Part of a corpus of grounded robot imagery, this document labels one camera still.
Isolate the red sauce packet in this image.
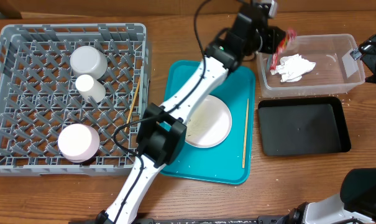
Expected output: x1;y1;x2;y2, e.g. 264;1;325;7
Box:
269;29;297;70

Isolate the white napkin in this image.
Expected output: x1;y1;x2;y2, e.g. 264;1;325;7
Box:
270;54;316;83

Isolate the large white plate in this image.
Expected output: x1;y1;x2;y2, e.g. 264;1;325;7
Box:
185;95;232;148

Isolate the wooden chopstick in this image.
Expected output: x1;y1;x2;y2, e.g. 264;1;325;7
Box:
126;78;140;124
242;99;249;169

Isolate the grey bowl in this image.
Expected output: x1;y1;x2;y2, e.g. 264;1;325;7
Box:
70;46;108;80

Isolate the white plastic cup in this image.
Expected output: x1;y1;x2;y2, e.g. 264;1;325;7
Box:
75;74;106;103

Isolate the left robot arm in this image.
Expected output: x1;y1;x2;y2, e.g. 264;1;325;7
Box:
95;1;287;223

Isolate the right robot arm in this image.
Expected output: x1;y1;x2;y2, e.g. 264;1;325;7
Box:
277;34;376;224

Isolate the grey dishwasher rack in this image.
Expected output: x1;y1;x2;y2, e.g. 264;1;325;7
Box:
0;23;150;176

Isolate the clear plastic bin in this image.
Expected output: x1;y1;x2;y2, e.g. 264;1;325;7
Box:
257;34;365;98

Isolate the black plastic tray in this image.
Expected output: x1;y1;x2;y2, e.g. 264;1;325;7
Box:
258;96;352;156

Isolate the teal plastic tray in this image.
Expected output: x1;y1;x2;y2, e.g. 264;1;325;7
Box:
161;67;255;185

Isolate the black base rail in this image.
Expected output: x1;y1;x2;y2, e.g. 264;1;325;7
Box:
68;215;300;224

